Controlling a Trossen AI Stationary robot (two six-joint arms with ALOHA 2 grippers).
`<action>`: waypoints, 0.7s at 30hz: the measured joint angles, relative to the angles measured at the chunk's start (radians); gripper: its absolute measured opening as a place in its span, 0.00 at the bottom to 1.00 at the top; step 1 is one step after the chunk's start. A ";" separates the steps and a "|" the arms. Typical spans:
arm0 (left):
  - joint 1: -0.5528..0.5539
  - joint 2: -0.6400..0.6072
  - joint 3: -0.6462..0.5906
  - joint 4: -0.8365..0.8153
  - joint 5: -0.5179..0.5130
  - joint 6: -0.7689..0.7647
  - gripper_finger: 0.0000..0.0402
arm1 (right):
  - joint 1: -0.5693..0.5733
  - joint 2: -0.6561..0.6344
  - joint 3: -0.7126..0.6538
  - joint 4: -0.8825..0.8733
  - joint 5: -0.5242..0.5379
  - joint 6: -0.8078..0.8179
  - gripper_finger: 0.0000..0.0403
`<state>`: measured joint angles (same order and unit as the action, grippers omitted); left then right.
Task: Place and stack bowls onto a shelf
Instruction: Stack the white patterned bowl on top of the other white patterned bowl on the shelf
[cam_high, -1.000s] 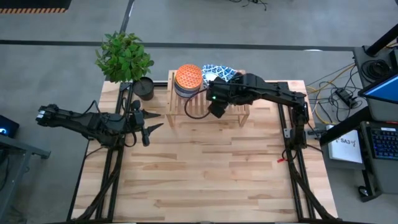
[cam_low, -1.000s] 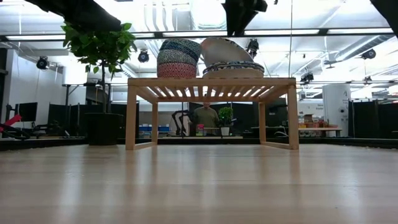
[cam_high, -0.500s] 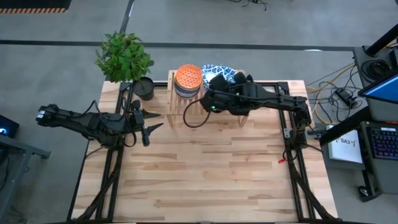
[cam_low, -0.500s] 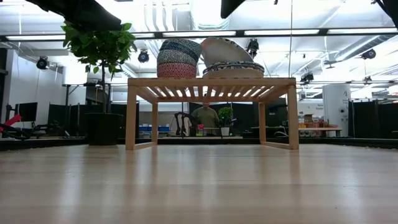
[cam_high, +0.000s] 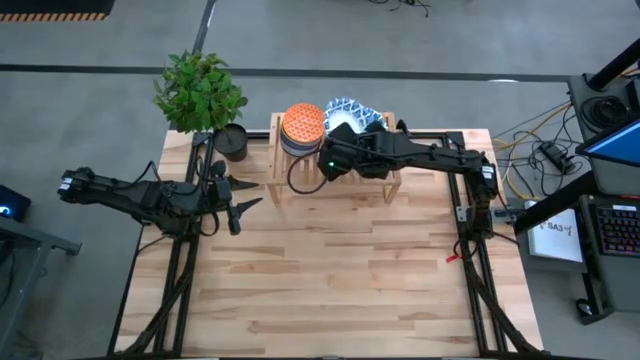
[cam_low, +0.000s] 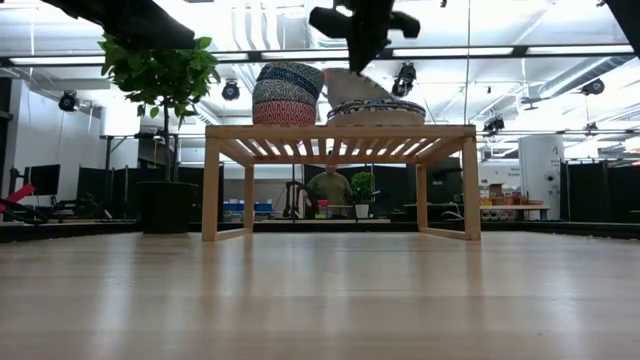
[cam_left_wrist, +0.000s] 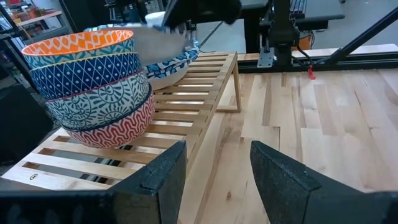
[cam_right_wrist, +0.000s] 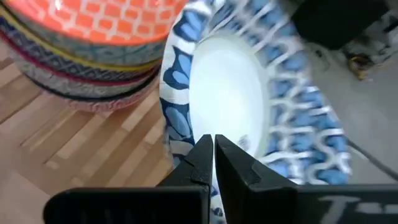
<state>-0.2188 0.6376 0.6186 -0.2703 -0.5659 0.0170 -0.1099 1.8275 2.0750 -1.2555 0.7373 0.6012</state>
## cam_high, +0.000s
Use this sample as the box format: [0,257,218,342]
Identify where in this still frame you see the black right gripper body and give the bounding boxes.
[349,130,402,180]

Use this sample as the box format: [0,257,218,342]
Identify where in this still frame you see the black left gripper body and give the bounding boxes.
[208,175,243,237]

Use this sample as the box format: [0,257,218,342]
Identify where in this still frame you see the blue leaf pattern paper bowl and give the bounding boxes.
[323,96,390,135]

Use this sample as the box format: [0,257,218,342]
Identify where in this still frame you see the teal star pattern bowl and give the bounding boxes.
[279,101,328,150]

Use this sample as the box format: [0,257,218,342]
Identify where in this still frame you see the wooden slatted shelf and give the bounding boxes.
[266,111,403,207]

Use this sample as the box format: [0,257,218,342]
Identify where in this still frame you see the black plant pot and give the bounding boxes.
[212,122,250,163]

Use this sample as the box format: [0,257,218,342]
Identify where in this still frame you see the green leafy plant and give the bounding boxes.
[152,49,249,135]

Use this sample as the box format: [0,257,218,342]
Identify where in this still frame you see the black power adapter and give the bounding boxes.
[539,141,569,172]

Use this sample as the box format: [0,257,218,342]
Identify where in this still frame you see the white paper sheet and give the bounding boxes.
[526,206,585,265]

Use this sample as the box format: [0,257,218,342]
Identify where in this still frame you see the black device with blue light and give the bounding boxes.
[0,184,32,222]

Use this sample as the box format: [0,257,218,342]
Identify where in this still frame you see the grey side table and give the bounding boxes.
[0,214,83,360]

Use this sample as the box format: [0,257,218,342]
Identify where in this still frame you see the black backlit keyboard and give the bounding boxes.
[591,201,640,259]

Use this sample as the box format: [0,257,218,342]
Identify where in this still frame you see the black yellow striped mat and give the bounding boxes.
[0,0,117,23]

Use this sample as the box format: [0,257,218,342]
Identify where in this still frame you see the black equipment cart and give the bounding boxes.
[513,37,640,327]

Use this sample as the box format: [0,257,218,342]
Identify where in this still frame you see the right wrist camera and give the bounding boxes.
[317,143,354,183]

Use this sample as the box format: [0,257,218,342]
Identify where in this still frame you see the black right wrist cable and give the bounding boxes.
[286,153,330,197]

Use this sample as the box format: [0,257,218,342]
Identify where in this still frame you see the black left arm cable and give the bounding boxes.
[130,158,164,186]

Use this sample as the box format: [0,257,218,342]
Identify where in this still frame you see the tangled black floor cables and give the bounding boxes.
[368,0,432,19]

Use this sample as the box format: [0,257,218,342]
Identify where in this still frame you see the yellow cable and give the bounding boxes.
[491,101,572,202]

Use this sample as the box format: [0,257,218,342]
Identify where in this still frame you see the coiled black cable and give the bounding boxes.
[581,94,627,130]

